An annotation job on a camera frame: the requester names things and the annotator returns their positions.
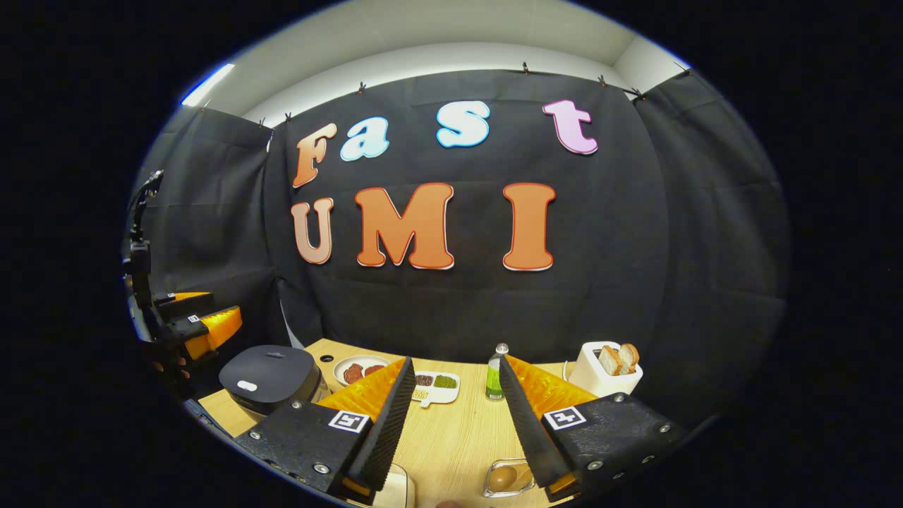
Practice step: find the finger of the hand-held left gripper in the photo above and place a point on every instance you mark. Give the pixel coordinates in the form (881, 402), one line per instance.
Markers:
(215, 328)
(185, 305)

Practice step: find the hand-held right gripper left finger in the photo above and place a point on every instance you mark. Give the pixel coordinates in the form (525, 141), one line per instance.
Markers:
(388, 430)

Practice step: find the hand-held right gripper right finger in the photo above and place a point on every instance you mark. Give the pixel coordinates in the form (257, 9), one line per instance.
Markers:
(529, 430)

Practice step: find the clear chopstick holder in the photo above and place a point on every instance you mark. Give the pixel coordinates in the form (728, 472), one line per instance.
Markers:
(525, 469)

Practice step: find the dark grey rice cooker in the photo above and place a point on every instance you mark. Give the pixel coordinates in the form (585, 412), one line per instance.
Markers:
(268, 377)

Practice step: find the white container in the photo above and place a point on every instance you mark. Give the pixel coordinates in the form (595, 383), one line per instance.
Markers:
(395, 487)

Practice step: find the red meat slice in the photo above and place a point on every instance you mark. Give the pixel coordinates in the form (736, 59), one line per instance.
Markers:
(374, 370)
(353, 374)

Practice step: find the green drink bottle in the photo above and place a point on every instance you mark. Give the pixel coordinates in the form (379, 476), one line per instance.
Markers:
(496, 377)

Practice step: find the divided white bean dish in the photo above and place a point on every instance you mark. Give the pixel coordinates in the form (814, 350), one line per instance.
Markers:
(441, 383)

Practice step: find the white toaster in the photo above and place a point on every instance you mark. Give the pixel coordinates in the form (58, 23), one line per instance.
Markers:
(589, 377)

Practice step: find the round white plate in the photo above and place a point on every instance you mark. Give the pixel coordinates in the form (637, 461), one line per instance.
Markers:
(342, 363)

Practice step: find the toast bread slice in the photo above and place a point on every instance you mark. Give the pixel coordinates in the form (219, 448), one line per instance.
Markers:
(610, 361)
(630, 356)

